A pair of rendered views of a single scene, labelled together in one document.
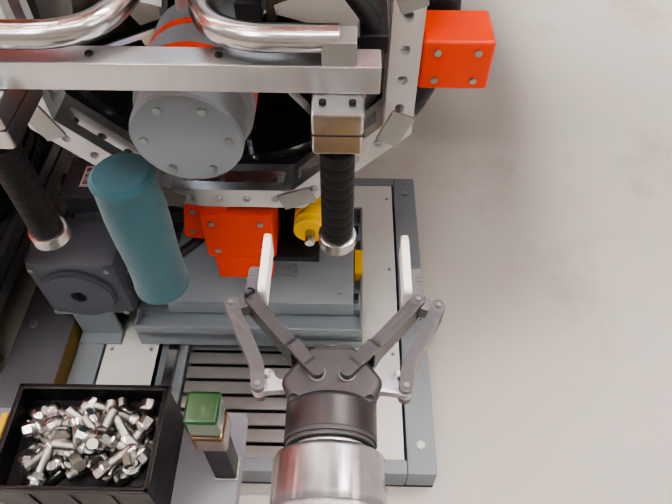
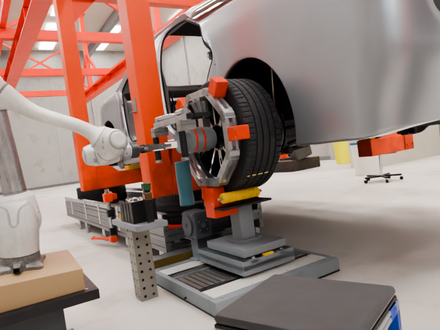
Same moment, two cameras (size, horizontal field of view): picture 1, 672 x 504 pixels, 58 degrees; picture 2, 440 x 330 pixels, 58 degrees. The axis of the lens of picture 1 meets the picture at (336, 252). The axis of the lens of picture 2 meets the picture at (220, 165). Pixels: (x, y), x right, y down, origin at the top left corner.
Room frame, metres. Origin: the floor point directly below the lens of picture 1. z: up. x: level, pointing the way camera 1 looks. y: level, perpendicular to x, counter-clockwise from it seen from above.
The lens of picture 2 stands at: (-0.49, -1.77, 0.79)
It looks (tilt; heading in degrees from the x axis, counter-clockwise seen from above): 2 degrees down; 57
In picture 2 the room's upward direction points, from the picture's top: 8 degrees counter-clockwise
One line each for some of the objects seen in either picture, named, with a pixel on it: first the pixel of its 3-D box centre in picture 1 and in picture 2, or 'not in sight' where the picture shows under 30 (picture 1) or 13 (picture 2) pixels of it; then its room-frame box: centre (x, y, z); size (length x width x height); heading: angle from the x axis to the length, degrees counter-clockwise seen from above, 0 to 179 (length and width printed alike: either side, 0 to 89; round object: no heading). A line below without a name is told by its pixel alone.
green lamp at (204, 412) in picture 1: (204, 413); (145, 186); (0.29, 0.15, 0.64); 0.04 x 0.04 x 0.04; 89
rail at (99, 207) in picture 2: not in sight; (114, 215); (0.67, 1.96, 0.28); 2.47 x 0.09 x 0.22; 89
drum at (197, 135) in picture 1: (201, 83); (195, 139); (0.62, 0.17, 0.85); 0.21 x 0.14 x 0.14; 179
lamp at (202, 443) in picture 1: (211, 430); (147, 196); (0.29, 0.15, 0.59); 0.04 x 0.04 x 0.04; 89
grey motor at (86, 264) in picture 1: (114, 235); (215, 228); (0.88, 0.50, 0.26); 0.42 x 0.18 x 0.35; 179
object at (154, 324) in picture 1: (257, 271); (243, 253); (0.87, 0.19, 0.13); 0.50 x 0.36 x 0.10; 89
